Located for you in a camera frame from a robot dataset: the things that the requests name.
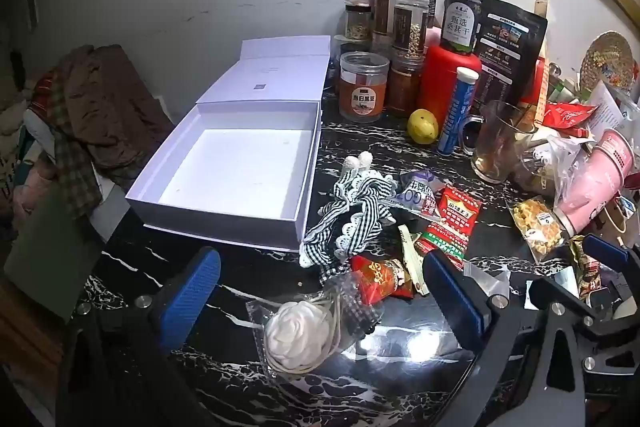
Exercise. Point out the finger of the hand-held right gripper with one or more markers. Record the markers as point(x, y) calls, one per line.
point(607, 252)
point(565, 299)

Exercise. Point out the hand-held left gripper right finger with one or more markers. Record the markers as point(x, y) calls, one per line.
point(452, 302)

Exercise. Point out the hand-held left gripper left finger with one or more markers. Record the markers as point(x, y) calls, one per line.
point(192, 294)

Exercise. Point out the green gold snack packet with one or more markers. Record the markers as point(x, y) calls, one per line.
point(411, 252)

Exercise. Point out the small red snack packet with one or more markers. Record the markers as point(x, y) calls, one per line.
point(380, 279)

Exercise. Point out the small gingham hair accessory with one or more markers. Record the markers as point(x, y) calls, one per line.
point(359, 319)

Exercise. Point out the white fabric rose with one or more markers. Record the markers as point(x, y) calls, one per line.
point(297, 337)

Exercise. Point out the gingham lace headband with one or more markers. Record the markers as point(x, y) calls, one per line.
point(350, 217)

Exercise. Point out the white cardboard gift box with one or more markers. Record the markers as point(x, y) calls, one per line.
point(240, 167)

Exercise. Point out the brown gold snack packet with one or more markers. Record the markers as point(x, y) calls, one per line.
point(587, 267)

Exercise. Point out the pink paper cup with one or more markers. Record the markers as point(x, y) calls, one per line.
point(597, 184)

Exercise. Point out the popcorn snack bag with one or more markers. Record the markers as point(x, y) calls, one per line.
point(537, 227)

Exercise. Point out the red green snack packet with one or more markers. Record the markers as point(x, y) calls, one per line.
point(452, 222)

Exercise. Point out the clear plastic bag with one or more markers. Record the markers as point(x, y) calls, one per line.
point(555, 157)

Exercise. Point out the purple white snack packet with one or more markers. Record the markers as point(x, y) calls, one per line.
point(417, 194)

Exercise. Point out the red bag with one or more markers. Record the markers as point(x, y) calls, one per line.
point(567, 114)

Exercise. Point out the white printed paper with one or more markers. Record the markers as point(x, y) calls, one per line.
point(607, 107)

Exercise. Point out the glass mug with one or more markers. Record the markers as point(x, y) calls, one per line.
point(500, 147)

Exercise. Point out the yellow lemon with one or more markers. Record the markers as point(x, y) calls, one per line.
point(422, 126)

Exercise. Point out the red carton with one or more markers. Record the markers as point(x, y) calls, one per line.
point(536, 82)

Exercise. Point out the blue tablet tube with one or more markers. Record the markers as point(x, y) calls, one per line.
point(457, 112)

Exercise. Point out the woven round basket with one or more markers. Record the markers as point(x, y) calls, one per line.
point(607, 59)

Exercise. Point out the brown clothes pile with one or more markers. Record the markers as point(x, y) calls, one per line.
point(105, 107)

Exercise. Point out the dark red spice jar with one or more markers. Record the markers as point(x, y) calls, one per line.
point(404, 89)

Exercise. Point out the red canister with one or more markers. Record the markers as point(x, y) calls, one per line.
point(442, 77)

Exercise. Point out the orange label plastic jar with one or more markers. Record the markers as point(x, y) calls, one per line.
point(363, 89)

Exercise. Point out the black stand-up pouch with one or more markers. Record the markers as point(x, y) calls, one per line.
point(510, 42)

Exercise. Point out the brown label tall jar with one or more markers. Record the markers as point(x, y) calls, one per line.
point(384, 14)

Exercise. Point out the small glass jar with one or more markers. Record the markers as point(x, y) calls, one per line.
point(357, 22)

